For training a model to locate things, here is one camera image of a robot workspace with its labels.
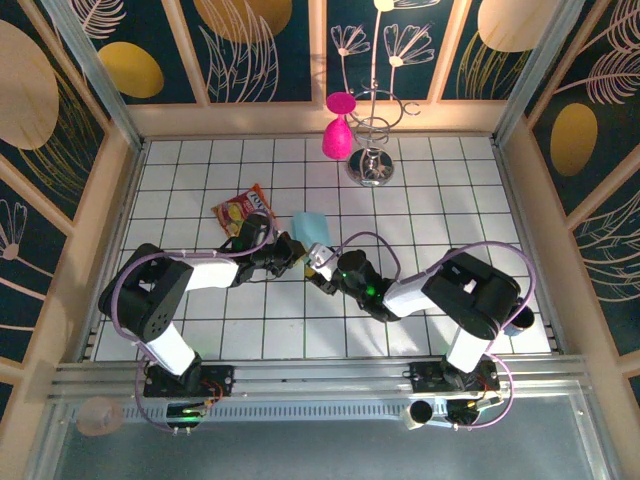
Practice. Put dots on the light blue paper sheet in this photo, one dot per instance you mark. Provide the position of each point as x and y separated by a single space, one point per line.
310 227

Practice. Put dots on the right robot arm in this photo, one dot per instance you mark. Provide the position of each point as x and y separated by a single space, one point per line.
470 295

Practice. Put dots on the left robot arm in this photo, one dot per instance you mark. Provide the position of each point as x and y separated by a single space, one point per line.
145 295

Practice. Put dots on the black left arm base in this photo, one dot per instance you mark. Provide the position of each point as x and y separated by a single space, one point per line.
220 380

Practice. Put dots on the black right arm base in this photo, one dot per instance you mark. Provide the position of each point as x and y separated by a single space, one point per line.
425 377

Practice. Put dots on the red yellow snack bag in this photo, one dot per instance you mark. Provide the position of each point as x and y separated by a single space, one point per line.
235 212

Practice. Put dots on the chrome glass rack stand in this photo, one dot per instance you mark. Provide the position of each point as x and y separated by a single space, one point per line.
371 167

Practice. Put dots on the pink wine glass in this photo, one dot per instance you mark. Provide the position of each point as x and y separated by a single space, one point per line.
336 142

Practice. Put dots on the white cup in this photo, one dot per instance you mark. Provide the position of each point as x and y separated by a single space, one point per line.
419 414

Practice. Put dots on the dark cup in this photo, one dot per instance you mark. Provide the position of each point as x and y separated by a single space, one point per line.
523 321

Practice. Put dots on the aluminium mounting rail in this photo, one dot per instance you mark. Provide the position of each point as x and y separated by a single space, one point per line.
320 380

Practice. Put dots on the dark floral wall panel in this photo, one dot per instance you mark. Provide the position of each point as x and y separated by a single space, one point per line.
30 300
150 30
75 150
440 50
295 60
465 75
615 150
615 310

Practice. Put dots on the aluminium frame post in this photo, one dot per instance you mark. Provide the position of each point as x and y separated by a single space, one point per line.
535 75
95 75

